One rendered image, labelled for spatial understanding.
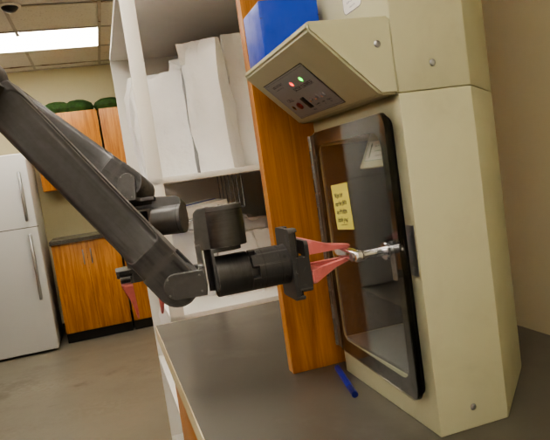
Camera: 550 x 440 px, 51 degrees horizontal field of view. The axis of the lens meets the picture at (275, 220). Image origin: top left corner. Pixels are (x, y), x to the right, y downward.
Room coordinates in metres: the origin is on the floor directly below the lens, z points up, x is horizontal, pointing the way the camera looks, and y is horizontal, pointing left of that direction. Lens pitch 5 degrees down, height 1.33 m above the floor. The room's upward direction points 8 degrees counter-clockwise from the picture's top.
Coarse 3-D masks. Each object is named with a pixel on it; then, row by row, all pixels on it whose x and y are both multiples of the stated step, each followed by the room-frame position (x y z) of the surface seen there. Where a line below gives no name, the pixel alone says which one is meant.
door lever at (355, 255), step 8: (344, 248) 0.84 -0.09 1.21; (352, 248) 0.83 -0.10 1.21; (376, 248) 0.81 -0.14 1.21; (384, 248) 0.81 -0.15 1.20; (336, 256) 0.87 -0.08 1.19; (344, 256) 0.83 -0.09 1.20; (352, 256) 0.79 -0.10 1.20; (360, 256) 0.79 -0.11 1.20; (368, 256) 0.80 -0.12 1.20; (376, 256) 0.80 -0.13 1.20; (384, 256) 0.81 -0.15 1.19
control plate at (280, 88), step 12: (288, 72) 0.89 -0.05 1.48; (300, 72) 0.86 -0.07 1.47; (276, 84) 0.96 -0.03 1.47; (288, 84) 0.93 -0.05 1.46; (300, 84) 0.90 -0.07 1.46; (312, 84) 0.87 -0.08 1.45; (324, 84) 0.84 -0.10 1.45; (276, 96) 1.01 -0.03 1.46; (288, 96) 0.98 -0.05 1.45; (300, 96) 0.94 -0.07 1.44; (312, 96) 0.91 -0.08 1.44; (324, 96) 0.88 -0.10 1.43; (336, 96) 0.85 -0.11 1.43; (312, 108) 0.96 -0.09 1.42; (324, 108) 0.92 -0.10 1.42
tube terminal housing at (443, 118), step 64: (320, 0) 0.97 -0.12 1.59; (384, 0) 0.77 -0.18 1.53; (448, 0) 0.79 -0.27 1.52; (448, 64) 0.79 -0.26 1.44; (320, 128) 1.04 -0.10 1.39; (448, 128) 0.79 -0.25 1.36; (448, 192) 0.78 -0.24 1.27; (448, 256) 0.78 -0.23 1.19; (448, 320) 0.78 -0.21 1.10; (512, 320) 0.93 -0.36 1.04; (384, 384) 0.92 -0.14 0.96; (448, 384) 0.77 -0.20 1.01; (512, 384) 0.86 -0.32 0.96
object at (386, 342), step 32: (352, 128) 0.87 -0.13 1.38; (384, 128) 0.77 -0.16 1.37; (320, 160) 1.03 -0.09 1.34; (352, 160) 0.89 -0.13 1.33; (384, 160) 0.78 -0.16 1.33; (352, 192) 0.90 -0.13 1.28; (384, 192) 0.79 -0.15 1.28; (384, 224) 0.80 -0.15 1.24; (352, 288) 0.96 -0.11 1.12; (384, 288) 0.83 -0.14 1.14; (352, 320) 0.98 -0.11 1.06; (384, 320) 0.85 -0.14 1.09; (352, 352) 1.00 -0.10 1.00; (384, 352) 0.86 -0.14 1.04; (416, 352) 0.77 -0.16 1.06; (416, 384) 0.77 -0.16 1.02
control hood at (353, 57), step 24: (312, 24) 0.74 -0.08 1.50; (336, 24) 0.75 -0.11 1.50; (360, 24) 0.75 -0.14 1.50; (384, 24) 0.76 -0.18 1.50; (288, 48) 0.82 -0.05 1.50; (312, 48) 0.77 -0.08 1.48; (336, 48) 0.74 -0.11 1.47; (360, 48) 0.75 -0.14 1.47; (384, 48) 0.76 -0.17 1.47; (264, 72) 0.96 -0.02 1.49; (312, 72) 0.84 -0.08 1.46; (336, 72) 0.79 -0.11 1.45; (360, 72) 0.75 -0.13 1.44; (384, 72) 0.76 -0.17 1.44; (360, 96) 0.80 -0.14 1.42; (384, 96) 0.78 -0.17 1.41; (312, 120) 1.03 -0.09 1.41
